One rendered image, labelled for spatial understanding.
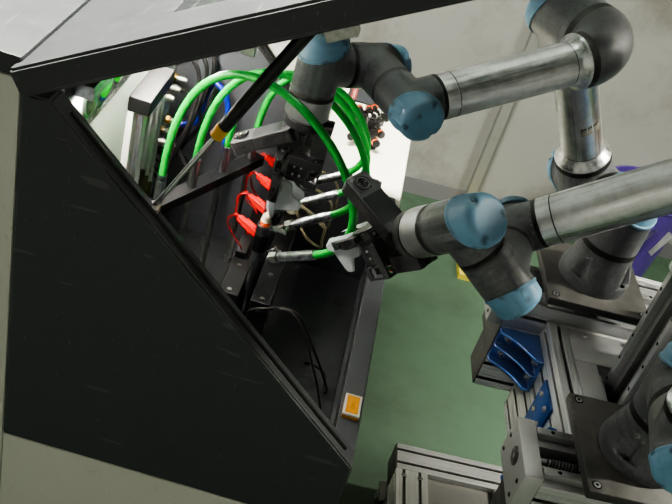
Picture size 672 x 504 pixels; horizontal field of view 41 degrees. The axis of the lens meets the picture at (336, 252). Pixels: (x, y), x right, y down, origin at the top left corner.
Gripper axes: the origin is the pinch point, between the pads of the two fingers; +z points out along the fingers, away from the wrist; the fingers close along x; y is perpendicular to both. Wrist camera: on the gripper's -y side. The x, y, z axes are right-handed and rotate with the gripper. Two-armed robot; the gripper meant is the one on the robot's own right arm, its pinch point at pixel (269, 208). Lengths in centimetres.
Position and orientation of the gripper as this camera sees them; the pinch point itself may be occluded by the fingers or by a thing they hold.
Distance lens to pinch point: 162.0
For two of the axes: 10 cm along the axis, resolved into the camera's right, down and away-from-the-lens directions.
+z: -2.5, 7.8, 5.8
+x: 1.5, -5.6, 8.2
